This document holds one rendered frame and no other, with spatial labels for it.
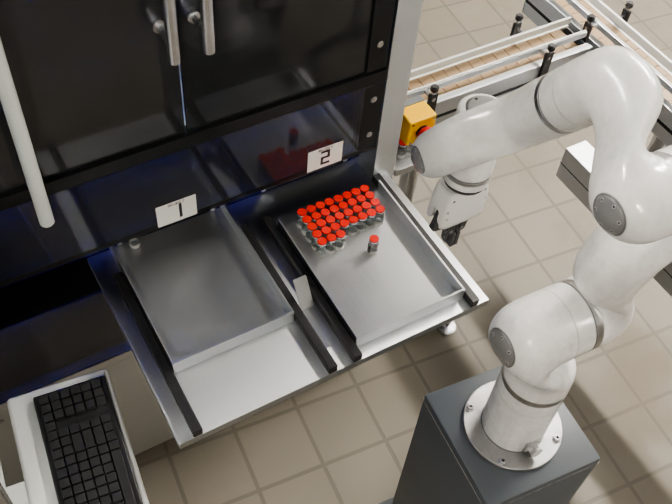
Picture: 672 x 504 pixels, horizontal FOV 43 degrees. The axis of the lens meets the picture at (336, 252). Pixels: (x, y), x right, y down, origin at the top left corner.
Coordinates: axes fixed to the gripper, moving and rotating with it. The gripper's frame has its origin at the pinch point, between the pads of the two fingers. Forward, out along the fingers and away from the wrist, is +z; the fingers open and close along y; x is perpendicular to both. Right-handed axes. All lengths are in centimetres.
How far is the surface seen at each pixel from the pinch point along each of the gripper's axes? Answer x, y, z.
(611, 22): -52, -93, 17
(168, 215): -35, 43, 9
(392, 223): -21.5, -3.7, 22.1
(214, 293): -22, 39, 22
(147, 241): -41, 46, 22
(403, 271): -9.2, 1.3, 22.1
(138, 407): -35, 57, 77
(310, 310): -9.5, 23.8, 22.0
